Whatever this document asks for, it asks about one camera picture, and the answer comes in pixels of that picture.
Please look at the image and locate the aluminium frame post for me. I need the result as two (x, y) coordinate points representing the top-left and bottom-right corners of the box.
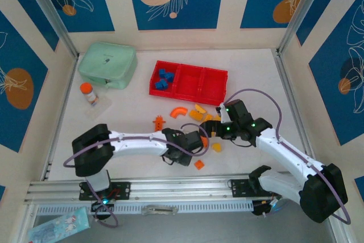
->
(276, 0), (332, 56)
(21, 0), (80, 59)

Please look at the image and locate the white slotted cable duct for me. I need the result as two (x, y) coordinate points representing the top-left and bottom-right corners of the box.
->
(36, 200), (254, 216)

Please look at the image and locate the red three-compartment tray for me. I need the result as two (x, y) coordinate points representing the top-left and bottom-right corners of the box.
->
(148, 60), (229, 108)

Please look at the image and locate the blue patterned tissue pack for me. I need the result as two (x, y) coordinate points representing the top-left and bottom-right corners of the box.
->
(27, 207), (92, 243)

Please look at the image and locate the mint green zip pouch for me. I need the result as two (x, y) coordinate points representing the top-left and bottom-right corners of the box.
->
(77, 41), (139, 90)

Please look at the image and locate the orange-capped small bottle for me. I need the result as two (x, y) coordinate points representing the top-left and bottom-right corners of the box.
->
(80, 82), (100, 108)

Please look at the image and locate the aluminium table side rail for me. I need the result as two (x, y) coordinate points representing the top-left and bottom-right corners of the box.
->
(41, 56), (79, 181)
(272, 48), (316, 167)

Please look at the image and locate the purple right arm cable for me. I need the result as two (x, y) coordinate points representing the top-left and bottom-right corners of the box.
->
(224, 88), (351, 225)

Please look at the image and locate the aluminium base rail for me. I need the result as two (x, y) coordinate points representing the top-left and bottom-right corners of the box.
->
(24, 175), (338, 204)

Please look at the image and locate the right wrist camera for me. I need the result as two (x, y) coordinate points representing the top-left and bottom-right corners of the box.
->
(215, 105), (230, 124)

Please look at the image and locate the clear plastic clip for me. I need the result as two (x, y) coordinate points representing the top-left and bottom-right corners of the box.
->
(141, 204), (179, 216)

